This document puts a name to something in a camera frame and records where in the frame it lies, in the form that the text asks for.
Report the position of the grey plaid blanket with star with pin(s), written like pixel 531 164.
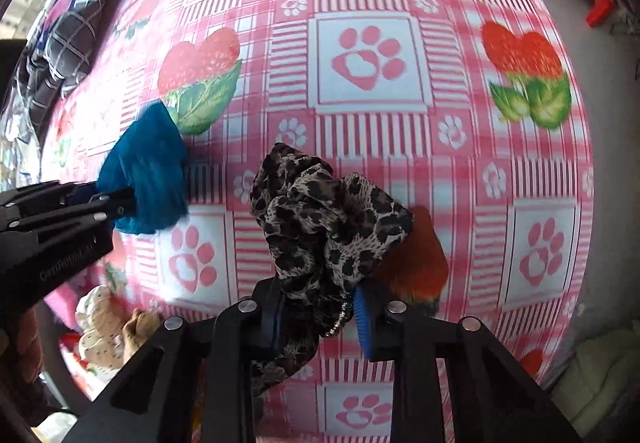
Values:
pixel 75 28

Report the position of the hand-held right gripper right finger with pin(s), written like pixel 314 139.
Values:
pixel 362 323

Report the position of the blue cloth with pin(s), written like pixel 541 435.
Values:
pixel 145 173

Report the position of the leopard print scrunchie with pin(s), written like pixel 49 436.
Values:
pixel 320 223

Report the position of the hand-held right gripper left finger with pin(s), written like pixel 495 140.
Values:
pixel 272 323

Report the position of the pink strawberry paw tablecloth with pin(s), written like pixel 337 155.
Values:
pixel 370 53

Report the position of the white polka dot scrunchie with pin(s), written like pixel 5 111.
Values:
pixel 97 323

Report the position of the purple cloth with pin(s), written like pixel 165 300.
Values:
pixel 54 10

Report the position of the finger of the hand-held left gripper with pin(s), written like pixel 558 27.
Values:
pixel 100 217
pixel 75 195

